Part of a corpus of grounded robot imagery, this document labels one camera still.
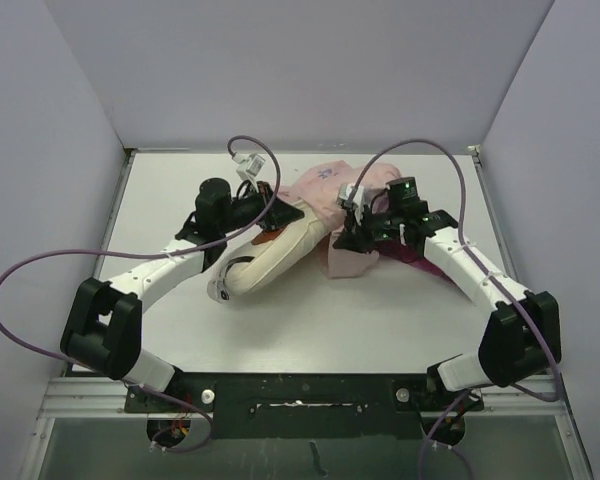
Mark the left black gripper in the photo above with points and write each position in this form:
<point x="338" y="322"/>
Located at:
<point x="278" y="214"/>

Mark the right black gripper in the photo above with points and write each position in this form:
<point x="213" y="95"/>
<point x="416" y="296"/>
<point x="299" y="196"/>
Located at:
<point x="355" y="236"/>

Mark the cream pillow with bear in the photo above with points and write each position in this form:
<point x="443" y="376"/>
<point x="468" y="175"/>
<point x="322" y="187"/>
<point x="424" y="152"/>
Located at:
<point x="257" y="263"/>

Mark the pink pillowcase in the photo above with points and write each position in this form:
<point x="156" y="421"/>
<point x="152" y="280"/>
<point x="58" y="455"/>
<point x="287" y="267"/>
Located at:
<point x="318" y="187"/>

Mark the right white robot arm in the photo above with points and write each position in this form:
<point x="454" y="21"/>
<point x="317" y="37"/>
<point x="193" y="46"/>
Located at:
<point x="522" y="330"/>

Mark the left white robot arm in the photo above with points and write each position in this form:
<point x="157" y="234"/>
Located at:
<point x="104" y="328"/>

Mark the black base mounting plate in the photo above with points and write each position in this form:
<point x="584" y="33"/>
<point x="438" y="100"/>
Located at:
<point x="313" y="406"/>

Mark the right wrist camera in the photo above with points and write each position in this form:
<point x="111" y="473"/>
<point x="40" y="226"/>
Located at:
<point x="351" y="198"/>

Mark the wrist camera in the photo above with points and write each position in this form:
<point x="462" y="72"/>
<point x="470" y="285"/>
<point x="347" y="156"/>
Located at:
<point x="351" y="198"/>
<point x="249" y="166"/>

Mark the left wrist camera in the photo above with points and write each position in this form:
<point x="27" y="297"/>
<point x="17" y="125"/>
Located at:
<point x="249" y="166"/>

